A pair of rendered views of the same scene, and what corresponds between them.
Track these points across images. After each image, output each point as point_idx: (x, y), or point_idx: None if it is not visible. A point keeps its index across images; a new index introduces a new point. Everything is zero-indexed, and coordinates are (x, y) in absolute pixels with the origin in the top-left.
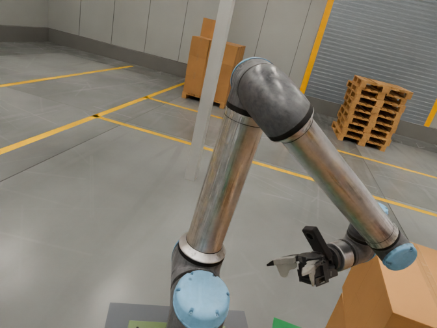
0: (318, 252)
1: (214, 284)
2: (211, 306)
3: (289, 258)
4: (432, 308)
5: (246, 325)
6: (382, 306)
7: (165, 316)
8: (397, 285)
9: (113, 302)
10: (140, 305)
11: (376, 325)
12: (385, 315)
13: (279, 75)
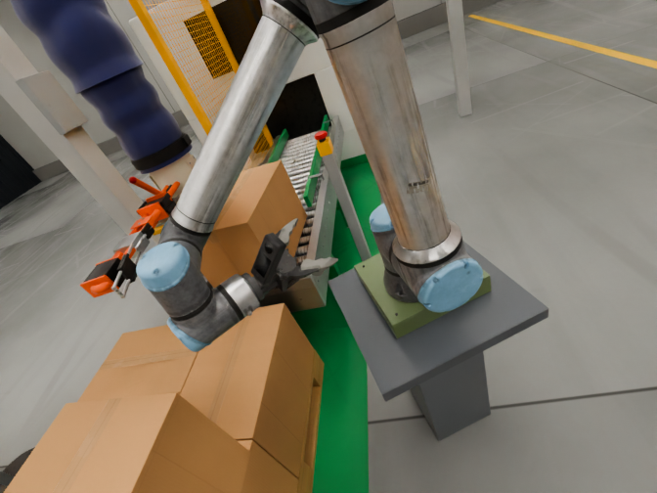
0: None
1: (387, 217)
2: (382, 205)
3: (308, 260)
4: (103, 440)
5: (373, 373)
6: (174, 438)
7: (472, 329)
8: (123, 470)
9: (544, 309)
10: (512, 324)
11: (196, 436)
12: (182, 412)
13: None
